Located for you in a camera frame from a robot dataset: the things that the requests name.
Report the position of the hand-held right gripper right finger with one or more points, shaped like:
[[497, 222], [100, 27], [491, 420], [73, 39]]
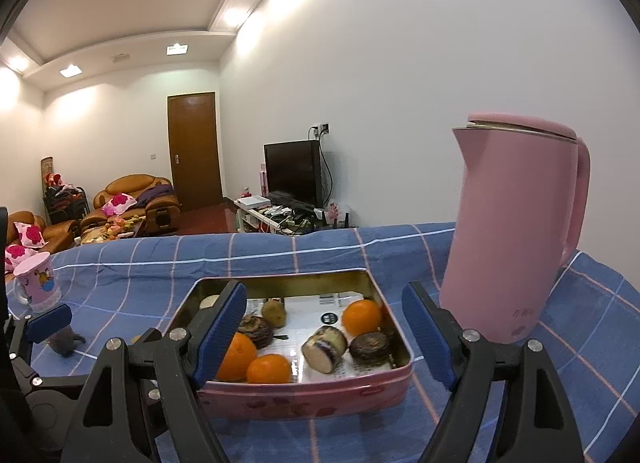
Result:
[[430, 338]]

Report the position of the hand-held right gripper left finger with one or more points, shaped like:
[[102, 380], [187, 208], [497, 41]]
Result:
[[220, 338]]

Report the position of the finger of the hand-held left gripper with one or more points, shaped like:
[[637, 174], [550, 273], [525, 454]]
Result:
[[152, 403], [47, 323]]

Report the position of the purple round vegetable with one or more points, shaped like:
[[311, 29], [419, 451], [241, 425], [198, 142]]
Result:
[[65, 343]]

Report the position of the orange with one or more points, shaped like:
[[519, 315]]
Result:
[[362, 318], [240, 358], [268, 369]]

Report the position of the small pale yellow fruit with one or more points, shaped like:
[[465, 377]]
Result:
[[210, 302]]

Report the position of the brown kiwi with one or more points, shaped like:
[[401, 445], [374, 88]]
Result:
[[274, 312]]

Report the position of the pink tin box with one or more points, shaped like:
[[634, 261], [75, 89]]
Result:
[[300, 400]]

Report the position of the cut purple yam piece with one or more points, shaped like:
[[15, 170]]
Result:
[[325, 348]]

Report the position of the pink cartoon mug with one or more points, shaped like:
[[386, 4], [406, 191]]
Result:
[[37, 283]]

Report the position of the pink flowered cushion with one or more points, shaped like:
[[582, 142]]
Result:
[[30, 234], [119, 204], [20, 255]]

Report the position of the white printed paper sheet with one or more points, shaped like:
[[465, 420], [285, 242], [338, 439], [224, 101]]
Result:
[[305, 315]]

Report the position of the brown leather sofa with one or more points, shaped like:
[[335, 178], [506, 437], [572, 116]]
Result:
[[60, 235], [127, 183]]

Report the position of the blue checkered tablecloth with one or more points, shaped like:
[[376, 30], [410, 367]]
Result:
[[150, 268]]

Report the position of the coffee table with snacks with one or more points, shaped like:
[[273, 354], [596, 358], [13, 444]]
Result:
[[112, 230]]

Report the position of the black rack with clothes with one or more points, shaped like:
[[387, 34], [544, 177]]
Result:
[[65, 203]]

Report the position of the white television stand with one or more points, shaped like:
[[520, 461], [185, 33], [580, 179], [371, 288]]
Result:
[[255, 208]]

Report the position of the pink electric kettle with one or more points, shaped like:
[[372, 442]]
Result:
[[505, 223]]

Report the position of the purple blanket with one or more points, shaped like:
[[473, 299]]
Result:
[[152, 195]]

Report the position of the pink tall box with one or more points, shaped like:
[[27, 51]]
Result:
[[263, 178]]

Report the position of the black television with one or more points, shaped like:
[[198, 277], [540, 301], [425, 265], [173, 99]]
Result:
[[292, 170]]

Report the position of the brown wooden door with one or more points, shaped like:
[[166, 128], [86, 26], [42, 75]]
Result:
[[195, 143]]

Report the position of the square ceiling light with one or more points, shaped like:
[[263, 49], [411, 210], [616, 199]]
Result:
[[177, 48], [70, 70]]

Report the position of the white wall socket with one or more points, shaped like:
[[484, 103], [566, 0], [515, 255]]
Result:
[[322, 128]]

